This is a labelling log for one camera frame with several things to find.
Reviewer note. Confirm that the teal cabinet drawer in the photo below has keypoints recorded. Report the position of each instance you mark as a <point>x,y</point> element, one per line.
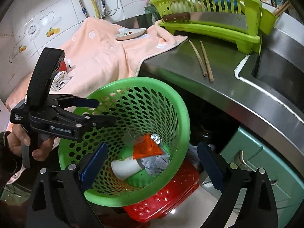
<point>250,154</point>

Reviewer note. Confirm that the orange red snack packet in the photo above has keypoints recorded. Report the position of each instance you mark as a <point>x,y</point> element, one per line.
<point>144,147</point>

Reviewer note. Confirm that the steel water pipe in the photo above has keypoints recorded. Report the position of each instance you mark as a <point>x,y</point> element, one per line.
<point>106,12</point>

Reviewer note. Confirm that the wooden chopstick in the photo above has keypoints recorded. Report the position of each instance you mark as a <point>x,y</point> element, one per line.
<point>207,63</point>
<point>202,66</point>

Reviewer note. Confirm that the left hand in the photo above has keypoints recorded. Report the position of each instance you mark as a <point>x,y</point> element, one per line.
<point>18,136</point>

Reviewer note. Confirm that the white ceramic dish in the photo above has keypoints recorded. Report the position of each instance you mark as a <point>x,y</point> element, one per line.
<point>129,33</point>

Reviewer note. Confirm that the red plastic basket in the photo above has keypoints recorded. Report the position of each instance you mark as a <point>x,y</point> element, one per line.
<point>181,186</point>

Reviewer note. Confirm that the peach floral towel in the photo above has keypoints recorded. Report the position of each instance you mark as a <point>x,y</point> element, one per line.
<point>97,58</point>

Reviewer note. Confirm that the left wooden chopstick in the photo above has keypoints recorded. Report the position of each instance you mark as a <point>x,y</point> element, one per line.
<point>202,66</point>

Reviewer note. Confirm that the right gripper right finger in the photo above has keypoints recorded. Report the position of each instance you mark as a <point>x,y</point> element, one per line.
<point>259,206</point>

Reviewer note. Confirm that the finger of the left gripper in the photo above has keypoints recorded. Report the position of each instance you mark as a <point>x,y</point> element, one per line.
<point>73,123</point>
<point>69,100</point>

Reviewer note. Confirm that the white blue paper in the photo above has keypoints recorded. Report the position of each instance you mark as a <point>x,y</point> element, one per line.
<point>155,165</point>

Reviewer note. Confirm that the green plastic waste basket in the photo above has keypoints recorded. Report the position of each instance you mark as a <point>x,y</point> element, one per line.
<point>141,106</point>

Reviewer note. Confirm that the steel sink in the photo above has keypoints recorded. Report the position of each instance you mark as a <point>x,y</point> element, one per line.
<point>277,71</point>

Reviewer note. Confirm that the right wooden chopstick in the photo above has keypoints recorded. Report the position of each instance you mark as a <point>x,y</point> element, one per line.
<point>207,63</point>

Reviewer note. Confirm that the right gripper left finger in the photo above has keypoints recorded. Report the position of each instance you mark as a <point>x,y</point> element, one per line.
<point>57,198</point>

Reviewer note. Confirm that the white small box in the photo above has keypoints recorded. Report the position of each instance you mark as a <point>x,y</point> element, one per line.
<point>60,80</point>

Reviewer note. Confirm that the green dish rack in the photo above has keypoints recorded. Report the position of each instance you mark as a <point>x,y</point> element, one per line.
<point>259,20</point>

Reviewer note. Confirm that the beige paper cup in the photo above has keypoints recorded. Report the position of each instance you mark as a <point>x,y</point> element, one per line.
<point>126,167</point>

